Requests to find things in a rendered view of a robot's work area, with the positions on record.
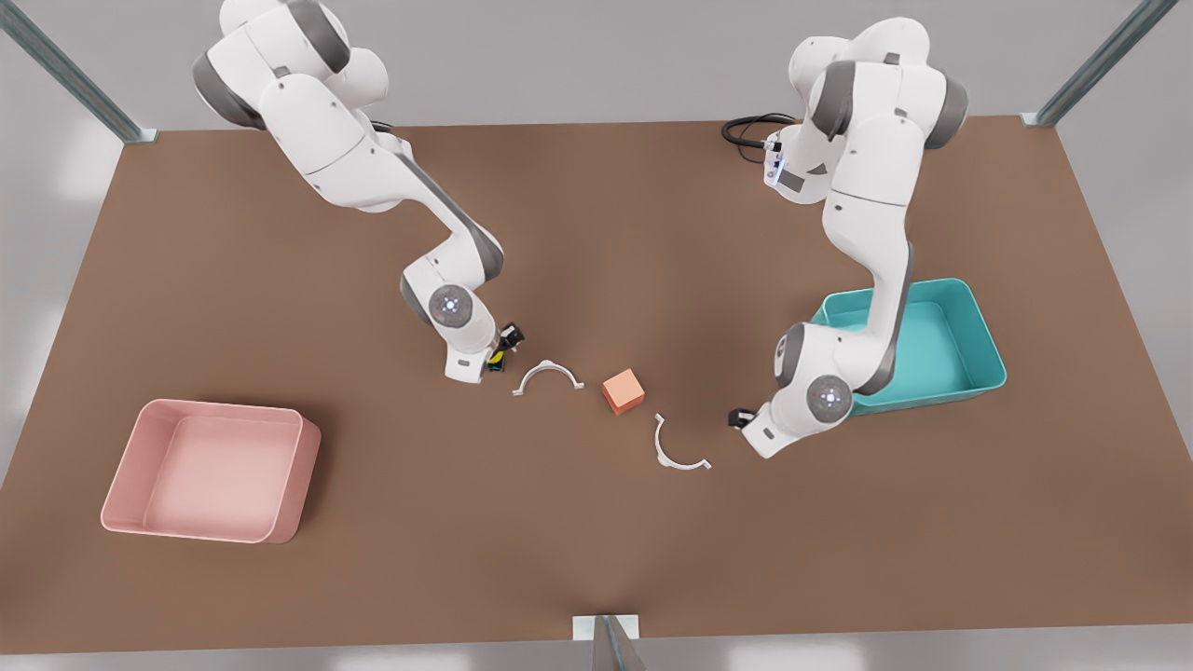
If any teal blue storage box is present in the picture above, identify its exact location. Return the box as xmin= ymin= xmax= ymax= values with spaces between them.
xmin=809 ymin=278 xmax=1008 ymax=418

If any pink storage box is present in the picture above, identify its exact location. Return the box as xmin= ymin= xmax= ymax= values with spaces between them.
xmin=101 ymin=399 xmax=322 ymax=545

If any silver frame post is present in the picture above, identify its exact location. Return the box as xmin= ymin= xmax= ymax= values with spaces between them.
xmin=1021 ymin=0 xmax=1181 ymax=129
xmin=0 ymin=0 xmax=159 ymax=144
xmin=570 ymin=614 xmax=647 ymax=671

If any white curved arc piece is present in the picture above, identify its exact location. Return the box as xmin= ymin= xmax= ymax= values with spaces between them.
xmin=652 ymin=413 xmax=713 ymax=472
xmin=511 ymin=360 xmax=586 ymax=397

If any orange red cube button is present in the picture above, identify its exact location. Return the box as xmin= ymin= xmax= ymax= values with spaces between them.
xmin=601 ymin=368 xmax=647 ymax=417

